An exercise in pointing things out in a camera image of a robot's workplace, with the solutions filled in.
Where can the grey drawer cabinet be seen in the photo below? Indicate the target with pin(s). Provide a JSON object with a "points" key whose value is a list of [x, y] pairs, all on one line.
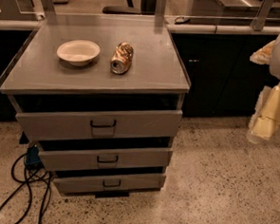
{"points": [[41, 82]]}

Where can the black office chair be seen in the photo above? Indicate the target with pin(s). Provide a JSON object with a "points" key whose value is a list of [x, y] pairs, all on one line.
{"points": [[146, 7]]}

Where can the grey top drawer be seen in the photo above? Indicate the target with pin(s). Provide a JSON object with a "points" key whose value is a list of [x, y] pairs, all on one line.
{"points": [[103, 125]]}

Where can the blue power box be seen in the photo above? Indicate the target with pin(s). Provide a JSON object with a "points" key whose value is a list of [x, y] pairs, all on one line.
{"points": [[32, 160]]}

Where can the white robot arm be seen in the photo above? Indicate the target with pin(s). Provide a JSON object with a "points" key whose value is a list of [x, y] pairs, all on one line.
{"points": [[275, 66]]}

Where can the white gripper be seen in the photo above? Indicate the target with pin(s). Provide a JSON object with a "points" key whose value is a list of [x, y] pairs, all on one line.
{"points": [[263, 126]]}

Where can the crushed gold can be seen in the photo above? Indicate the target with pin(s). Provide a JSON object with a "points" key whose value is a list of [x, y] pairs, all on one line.
{"points": [[122, 58]]}

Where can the grey bottom drawer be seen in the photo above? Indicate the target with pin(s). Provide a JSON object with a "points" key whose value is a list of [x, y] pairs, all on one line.
{"points": [[75, 185]]}

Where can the dark counter cabinet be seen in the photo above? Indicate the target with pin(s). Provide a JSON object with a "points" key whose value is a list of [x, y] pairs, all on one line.
{"points": [[224, 82]]}

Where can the white bowl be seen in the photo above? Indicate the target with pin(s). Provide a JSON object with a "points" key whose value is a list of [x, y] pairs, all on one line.
{"points": [[78, 53]]}

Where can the grey drawer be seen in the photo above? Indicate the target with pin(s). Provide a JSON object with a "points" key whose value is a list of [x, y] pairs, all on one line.
{"points": [[103, 125], [105, 159], [75, 185]]}

